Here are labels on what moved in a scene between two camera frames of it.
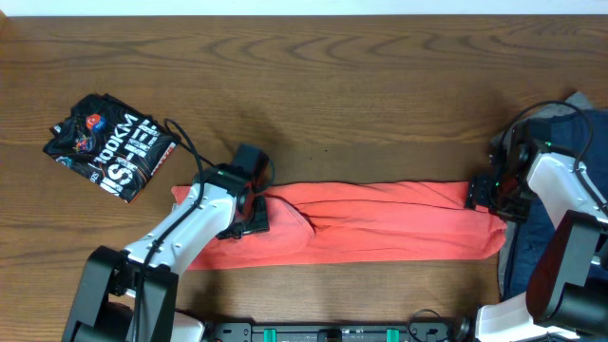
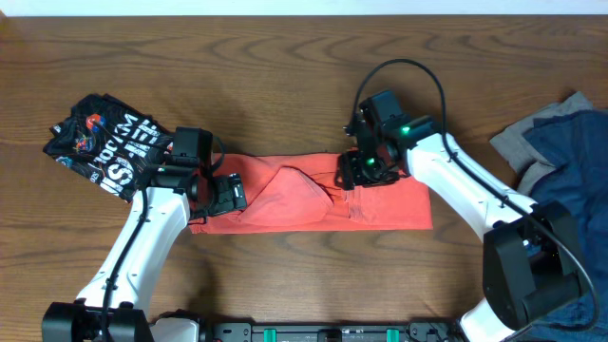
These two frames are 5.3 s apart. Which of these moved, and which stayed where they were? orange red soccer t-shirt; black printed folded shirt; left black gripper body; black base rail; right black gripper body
Moved: orange red soccer t-shirt; right black gripper body; left black gripper body
Stayed: black base rail; black printed folded shirt
